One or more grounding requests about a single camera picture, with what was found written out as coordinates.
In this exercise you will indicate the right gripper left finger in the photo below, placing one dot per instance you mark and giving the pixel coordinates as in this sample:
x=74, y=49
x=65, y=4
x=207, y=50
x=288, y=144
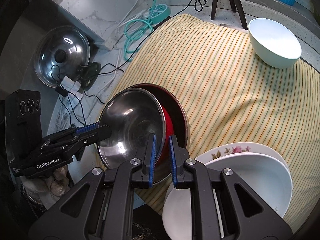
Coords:
x=100, y=205

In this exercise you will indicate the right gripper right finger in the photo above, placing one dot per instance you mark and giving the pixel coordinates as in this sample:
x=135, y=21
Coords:
x=223, y=205

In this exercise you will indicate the white plate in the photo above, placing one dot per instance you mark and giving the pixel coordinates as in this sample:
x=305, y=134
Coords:
x=266, y=174

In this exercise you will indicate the pink flower deep plate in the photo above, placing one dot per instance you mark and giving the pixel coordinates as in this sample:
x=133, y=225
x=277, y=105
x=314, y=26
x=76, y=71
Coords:
x=239, y=147

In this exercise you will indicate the red steel small bowl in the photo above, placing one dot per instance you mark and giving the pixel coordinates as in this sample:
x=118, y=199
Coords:
x=132, y=115

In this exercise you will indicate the large steel bowl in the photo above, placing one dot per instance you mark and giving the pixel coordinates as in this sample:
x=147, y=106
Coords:
x=177, y=124

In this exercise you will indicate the light green ceramic bowl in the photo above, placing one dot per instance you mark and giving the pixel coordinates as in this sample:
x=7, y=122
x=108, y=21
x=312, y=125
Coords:
x=276, y=45

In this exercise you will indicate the glass pot lid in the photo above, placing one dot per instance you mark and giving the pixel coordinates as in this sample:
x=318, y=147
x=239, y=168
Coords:
x=61, y=52

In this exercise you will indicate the striped yellow towel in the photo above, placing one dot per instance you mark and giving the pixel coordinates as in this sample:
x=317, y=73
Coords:
x=230, y=95

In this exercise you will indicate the black device with cables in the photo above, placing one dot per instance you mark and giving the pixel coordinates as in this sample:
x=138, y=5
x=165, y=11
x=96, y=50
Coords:
x=90, y=79

